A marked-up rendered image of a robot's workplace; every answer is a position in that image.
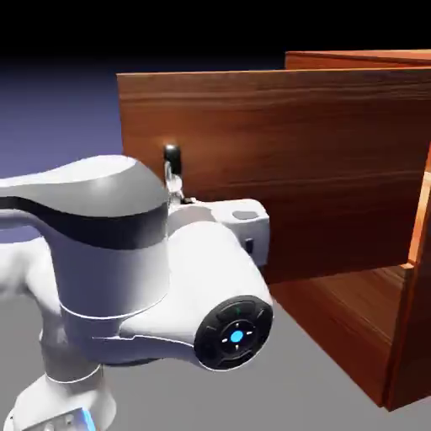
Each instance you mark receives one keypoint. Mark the brown wooden cabinet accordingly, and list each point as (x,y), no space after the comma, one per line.
(353,323)

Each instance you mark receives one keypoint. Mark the brown wooden cabinet door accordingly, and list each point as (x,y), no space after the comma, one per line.
(303,151)

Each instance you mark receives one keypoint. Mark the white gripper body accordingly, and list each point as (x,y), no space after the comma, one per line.
(180,197)

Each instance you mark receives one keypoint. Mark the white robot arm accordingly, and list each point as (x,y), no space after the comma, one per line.
(111,269)

